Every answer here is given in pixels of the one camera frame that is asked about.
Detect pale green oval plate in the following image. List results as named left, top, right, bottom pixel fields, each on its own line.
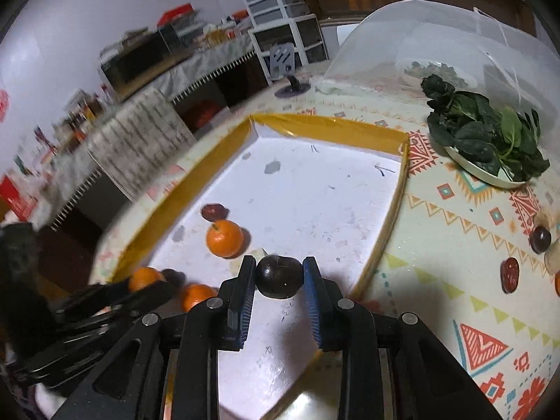
left=431, top=140, right=528, bottom=190

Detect cloth-covered side table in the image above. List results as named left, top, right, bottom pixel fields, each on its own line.
left=44, top=30, right=259, bottom=228

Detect red dried date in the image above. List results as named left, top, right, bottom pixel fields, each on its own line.
left=201, top=203, right=228, bottom=222
left=501, top=257, right=520, bottom=294

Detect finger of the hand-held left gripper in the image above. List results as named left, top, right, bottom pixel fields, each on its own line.
left=57, top=281, right=181, bottom=337
left=52, top=282, right=132, bottom=312

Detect red bag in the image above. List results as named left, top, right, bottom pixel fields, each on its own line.
left=190, top=101, right=222, bottom=128

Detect dark purple plum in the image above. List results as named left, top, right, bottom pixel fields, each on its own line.
left=162, top=269, right=187, bottom=289
left=530, top=225, right=553, bottom=254
left=256, top=254, right=304, bottom=300

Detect grey folding stand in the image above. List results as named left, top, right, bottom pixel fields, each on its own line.
left=269, top=43, right=295, bottom=83

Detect black suction mount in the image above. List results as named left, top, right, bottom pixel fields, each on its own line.
left=275, top=76, right=310, bottom=97

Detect patterned tablecloth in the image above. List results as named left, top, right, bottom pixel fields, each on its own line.
left=92, top=59, right=560, bottom=420

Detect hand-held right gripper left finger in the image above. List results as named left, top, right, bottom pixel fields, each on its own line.
left=52, top=256, right=257, bottom=420

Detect black appliance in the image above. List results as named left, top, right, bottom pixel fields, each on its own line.
left=100, top=30, right=176, bottom=92

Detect red box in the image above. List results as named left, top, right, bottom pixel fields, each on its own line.
left=0, top=175, right=36, bottom=224

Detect white plastic drawer unit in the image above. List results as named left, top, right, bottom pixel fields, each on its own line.
left=238, top=0, right=330, bottom=83

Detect white mesh food cover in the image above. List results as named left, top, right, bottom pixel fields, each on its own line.
left=313, top=0, right=560, bottom=117

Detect grey patterned cloth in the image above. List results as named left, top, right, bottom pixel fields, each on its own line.
left=87, top=87, right=196, bottom=198

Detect spinach leaves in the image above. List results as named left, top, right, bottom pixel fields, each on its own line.
left=421, top=74, right=551, bottom=182

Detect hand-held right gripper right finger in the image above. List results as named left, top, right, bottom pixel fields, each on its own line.
left=303, top=257, right=504, bottom=420

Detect yellow rimmed white tray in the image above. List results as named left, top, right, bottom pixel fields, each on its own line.
left=90, top=113, right=412, bottom=420

